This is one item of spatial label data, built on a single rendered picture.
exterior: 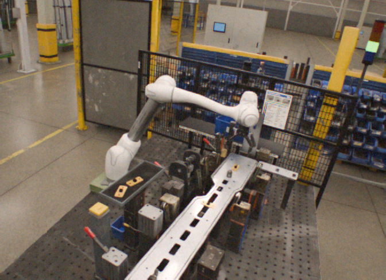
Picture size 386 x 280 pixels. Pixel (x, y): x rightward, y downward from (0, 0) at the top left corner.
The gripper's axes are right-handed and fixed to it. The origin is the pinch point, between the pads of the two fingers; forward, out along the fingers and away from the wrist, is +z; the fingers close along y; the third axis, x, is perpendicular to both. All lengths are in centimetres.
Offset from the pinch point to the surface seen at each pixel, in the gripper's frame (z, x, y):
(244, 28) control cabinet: -33, 622, -194
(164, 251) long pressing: 13, -88, -3
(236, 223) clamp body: 21, -43, 17
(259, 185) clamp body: 14.6, -8.5, 19.8
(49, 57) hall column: 96, 368, -674
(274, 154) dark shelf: 10.3, 32.5, 20.4
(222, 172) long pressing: 13.1, -11.1, -5.4
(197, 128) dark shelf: 10, 36, -47
